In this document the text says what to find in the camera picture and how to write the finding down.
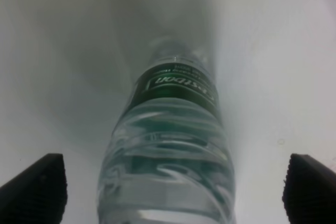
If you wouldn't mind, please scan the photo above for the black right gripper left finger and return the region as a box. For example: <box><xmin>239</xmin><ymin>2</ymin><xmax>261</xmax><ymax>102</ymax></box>
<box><xmin>1</xmin><ymin>153</ymin><xmax>68</xmax><ymax>223</ymax></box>

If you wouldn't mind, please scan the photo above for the clear water bottle green label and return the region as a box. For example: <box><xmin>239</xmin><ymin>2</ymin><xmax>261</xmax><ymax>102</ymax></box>
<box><xmin>97</xmin><ymin>39</ymin><xmax>235</xmax><ymax>223</ymax></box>

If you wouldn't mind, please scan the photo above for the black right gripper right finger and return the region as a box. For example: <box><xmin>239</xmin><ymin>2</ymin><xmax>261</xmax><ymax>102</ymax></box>
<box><xmin>282</xmin><ymin>154</ymin><xmax>335</xmax><ymax>224</ymax></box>

